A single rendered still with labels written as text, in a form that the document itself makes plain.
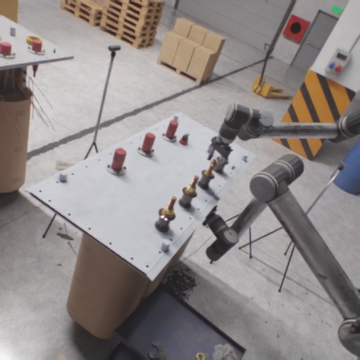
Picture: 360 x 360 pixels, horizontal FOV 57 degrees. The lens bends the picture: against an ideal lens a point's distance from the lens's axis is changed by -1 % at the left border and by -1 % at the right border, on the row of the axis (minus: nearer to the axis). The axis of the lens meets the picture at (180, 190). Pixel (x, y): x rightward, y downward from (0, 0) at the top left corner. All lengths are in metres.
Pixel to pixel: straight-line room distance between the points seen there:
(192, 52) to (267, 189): 6.75
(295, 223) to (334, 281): 0.33
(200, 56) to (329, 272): 6.89
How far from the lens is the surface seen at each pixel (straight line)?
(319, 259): 1.79
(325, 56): 6.73
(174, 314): 2.08
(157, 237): 1.71
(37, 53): 2.86
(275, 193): 1.70
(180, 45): 8.35
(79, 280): 2.34
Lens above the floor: 2.56
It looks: 35 degrees down
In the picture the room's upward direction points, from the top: 24 degrees clockwise
